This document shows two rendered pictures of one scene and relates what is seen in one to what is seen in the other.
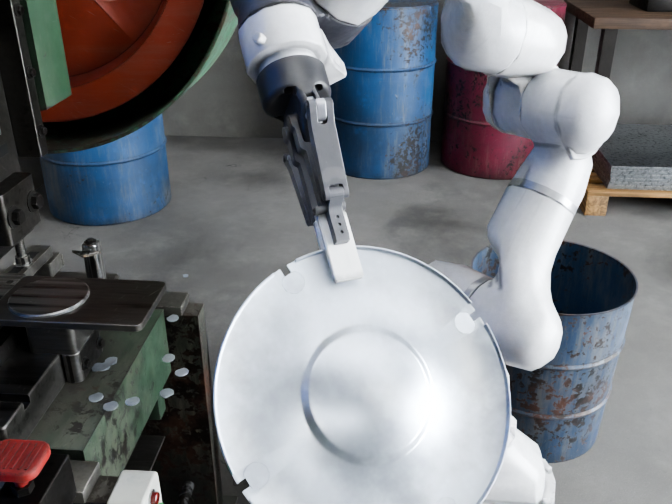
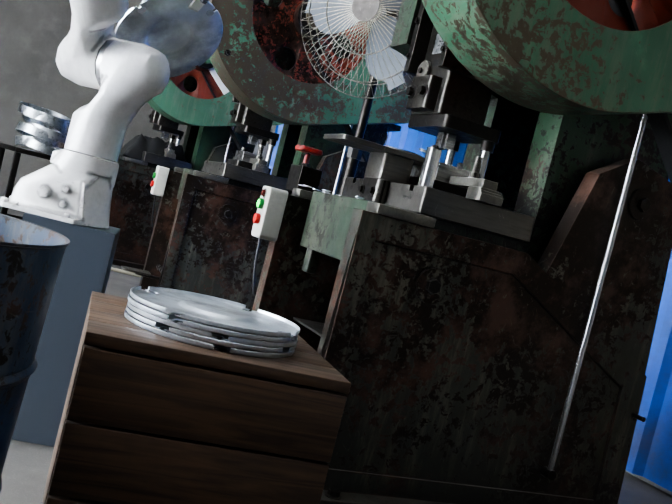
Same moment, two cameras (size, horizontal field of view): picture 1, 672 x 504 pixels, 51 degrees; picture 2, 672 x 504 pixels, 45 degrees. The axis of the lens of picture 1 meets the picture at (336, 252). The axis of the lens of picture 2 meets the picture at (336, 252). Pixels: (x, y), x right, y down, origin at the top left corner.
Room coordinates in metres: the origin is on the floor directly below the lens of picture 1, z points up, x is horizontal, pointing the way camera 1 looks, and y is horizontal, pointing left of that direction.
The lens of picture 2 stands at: (2.69, -0.55, 0.59)
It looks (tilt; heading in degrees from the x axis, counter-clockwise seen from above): 2 degrees down; 152
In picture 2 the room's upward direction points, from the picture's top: 14 degrees clockwise
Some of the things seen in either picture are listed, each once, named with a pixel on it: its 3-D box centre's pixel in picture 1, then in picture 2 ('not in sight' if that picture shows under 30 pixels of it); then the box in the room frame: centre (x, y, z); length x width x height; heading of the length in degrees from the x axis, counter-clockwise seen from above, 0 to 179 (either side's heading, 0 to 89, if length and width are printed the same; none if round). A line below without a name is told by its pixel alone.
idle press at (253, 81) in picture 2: not in sight; (326, 153); (-0.70, 1.09, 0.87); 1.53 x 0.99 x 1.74; 83
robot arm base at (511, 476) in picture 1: (492, 448); (62, 183); (0.92, -0.27, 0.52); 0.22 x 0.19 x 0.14; 75
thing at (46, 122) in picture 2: not in sight; (37, 179); (-2.09, 0.07, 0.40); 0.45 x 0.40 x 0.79; 7
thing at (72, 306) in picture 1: (84, 331); (373, 173); (0.98, 0.41, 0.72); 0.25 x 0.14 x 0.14; 85
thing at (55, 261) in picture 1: (25, 259); (475, 178); (1.16, 0.57, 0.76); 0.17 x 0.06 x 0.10; 175
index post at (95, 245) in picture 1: (94, 262); (430, 166); (1.16, 0.45, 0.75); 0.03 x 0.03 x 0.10; 85
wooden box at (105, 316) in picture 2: not in sight; (185, 431); (1.40, -0.05, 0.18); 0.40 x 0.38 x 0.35; 78
